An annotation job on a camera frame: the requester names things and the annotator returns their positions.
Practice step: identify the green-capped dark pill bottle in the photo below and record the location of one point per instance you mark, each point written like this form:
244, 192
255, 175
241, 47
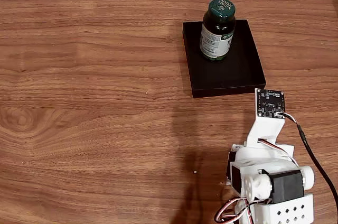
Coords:
215, 41

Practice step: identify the shallow black box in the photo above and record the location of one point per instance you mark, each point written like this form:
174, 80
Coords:
237, 73

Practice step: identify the camera board on white mount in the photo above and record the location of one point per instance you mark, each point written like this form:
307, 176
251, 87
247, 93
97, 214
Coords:
270, 102

